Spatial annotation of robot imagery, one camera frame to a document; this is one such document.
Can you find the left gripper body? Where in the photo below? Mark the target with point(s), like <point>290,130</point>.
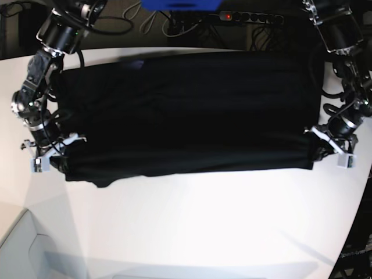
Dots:
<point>337,136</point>

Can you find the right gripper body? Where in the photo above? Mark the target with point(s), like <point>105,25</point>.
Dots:
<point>49,142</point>

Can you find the black graphic t-shirt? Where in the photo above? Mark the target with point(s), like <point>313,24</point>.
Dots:
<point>193,113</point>

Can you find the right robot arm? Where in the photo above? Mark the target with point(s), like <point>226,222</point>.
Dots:
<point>68,23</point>

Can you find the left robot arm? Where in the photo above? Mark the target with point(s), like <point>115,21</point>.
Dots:
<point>343,40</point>

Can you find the black power strip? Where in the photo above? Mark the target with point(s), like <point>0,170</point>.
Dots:
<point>250,17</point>

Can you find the blue box overhead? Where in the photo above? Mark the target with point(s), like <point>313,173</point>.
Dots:
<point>181,5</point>

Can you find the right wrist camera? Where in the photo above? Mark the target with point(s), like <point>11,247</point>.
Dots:
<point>40,165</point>

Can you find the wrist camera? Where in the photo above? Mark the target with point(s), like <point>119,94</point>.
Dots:
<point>346,160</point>
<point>40,165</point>

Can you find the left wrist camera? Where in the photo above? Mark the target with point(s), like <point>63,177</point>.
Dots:
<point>346,160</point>

